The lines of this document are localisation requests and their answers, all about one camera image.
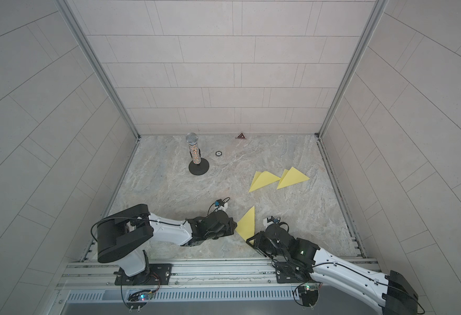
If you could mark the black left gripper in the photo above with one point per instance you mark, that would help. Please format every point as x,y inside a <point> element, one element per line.
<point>230,223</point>

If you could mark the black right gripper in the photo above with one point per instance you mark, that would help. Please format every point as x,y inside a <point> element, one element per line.
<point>259,239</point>

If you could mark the yellow square paper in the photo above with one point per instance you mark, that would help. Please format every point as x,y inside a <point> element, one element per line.
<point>262,179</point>

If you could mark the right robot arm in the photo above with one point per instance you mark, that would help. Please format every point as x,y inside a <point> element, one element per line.
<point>394,296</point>

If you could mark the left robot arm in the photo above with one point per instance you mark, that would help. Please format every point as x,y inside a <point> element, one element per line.
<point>120,235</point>

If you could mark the black round-base stand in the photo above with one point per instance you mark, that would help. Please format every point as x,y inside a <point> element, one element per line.
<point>198,166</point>

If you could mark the right circuit board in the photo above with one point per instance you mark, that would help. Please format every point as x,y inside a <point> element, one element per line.
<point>308,296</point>

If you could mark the circuit board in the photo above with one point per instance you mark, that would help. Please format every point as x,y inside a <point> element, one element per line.
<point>308,296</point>
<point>136,301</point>

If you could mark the vent grille strip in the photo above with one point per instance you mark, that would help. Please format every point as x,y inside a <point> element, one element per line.
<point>188,295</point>

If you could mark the left circuit board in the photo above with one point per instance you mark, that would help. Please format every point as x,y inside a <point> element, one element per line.
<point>136,301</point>

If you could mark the metal corner profile right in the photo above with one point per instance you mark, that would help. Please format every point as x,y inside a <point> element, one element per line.
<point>374,18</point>

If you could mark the metal corner profile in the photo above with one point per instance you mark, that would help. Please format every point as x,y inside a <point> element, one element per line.
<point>374,18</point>
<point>85,45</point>

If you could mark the metal corner profile left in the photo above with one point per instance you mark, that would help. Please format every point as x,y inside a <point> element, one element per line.
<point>85,45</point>

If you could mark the aluminium rail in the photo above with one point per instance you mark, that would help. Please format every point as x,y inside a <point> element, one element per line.
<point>187,273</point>

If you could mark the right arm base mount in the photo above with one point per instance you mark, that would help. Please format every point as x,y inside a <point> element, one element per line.
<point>287,273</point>

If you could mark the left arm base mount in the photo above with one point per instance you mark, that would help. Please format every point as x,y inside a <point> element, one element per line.
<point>136,270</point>

